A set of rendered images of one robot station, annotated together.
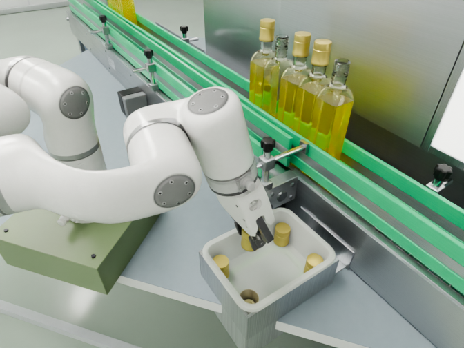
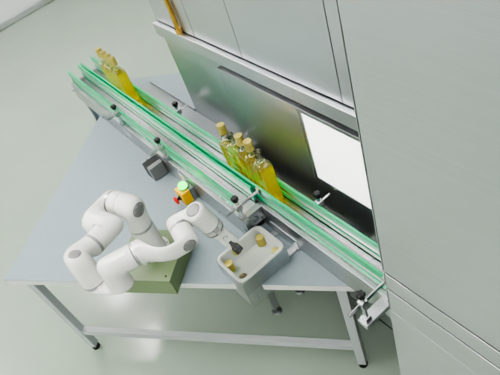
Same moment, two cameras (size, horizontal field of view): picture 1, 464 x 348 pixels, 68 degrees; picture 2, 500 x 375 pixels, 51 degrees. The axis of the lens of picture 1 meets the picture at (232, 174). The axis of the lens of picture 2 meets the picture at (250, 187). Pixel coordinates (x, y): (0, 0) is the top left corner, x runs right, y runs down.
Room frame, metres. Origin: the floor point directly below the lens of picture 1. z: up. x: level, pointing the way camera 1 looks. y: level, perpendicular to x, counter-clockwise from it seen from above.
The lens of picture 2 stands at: (-0.85, -0.38, 2.38)
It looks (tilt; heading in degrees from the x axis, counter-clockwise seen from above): 43 degrees down; 10
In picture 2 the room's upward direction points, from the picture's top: 22 degrees counter-clockwise
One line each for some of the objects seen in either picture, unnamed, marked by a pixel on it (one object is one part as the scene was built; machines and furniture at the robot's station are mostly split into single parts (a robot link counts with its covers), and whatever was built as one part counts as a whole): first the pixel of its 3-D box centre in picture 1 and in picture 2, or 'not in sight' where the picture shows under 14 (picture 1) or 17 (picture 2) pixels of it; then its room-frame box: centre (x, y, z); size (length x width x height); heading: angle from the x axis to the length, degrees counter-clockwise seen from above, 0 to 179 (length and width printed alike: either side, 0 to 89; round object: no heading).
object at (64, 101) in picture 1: (60, 108); (130, 211); (0.58, 0.32, 1.07); 0.13 x 0.10 x 0.16; 54
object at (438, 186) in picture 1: (437, 191); (324, 201); (0.49, -0.39, 0.94); 0.07 x 0.04 x 0.13; 123
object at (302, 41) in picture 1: (301, 44); (239, 139); (0.73, -0.15, 1.14); 0.04 x 0.04 x 0.04
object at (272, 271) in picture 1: (267, 264); (252, 258); (0.43, -0.07, 0.80); 0.22 x 0.17 x 0.09; 123
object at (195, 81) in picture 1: (143, 44); (148, 118); (1.38, 0.35, 0.93); 1.75 x 0.01 x 0.08; 33
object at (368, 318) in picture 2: not in sight; (370, 307); (0.05, -0.44, 0.90); 0.17 x 0.05 x 0.23; 123
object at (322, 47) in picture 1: (321, 52); (248, 145); (0.69, -0.18, 1.14); 0.04 x 0.04 x 0.04
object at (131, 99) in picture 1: (133, 103); (155, 168); (1.14, 0.36, 0.79); 0.08 x 0.08 x 0.08; 33
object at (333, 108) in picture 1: (328, 132); (267, 180); (0.64, -0.21, 0.99); 0.06 x 0.06 x 0.21; 33
